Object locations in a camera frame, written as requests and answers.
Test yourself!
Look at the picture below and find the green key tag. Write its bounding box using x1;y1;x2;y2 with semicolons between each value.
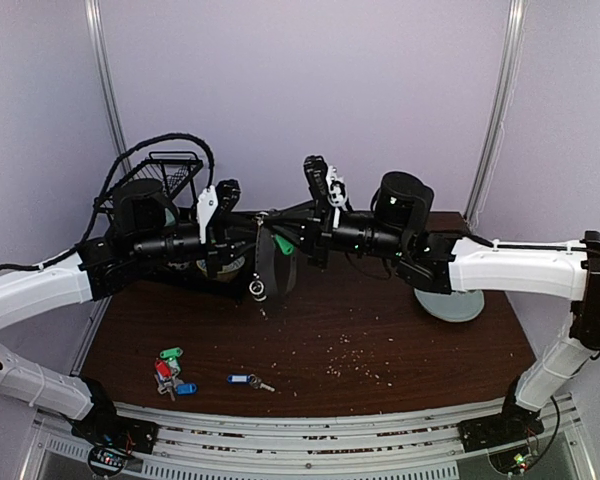
159;347;183;361
274;234;295;256

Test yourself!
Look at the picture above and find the blue key tag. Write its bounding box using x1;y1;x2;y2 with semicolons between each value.
227;374;251;385
176;383;198;396

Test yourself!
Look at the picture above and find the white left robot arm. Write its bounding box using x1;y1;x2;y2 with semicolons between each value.
0;179;257;444

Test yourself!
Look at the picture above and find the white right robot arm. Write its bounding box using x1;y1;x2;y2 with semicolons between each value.
262;171;600;442

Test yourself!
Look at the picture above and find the silver keys bunch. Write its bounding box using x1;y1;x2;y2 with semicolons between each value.
154;373;184;401

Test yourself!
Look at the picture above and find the yellow blue patterned bowl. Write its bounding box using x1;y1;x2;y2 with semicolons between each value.
196;257;246;283

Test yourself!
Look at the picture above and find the celadon green bowl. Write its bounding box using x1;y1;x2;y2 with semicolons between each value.
164;208;179;227

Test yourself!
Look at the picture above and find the silver key on blue tag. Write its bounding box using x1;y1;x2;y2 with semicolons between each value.
249;375;276;392

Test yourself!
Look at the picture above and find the light blue flower plate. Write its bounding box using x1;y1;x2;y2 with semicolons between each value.
414;289;485;323

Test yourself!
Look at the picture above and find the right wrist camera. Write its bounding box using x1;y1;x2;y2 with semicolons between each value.
303;155;353;234

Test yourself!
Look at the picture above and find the black wire dish rack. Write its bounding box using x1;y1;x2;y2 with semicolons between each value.
92;150;274;304

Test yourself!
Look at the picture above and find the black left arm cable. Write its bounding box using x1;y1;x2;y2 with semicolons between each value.
0;131;217;291

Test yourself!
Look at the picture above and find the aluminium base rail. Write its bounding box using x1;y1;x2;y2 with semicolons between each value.
29;399;591;480

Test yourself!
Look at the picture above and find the left aluminium wall post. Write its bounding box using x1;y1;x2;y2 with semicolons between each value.
84;0;127;154

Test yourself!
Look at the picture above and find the aluminium wall post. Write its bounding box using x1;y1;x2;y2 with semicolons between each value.
464;0;528;230
84;0;127;154

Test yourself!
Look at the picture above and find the right aluminium wall post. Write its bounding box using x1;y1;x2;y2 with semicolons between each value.
464;0;528;230

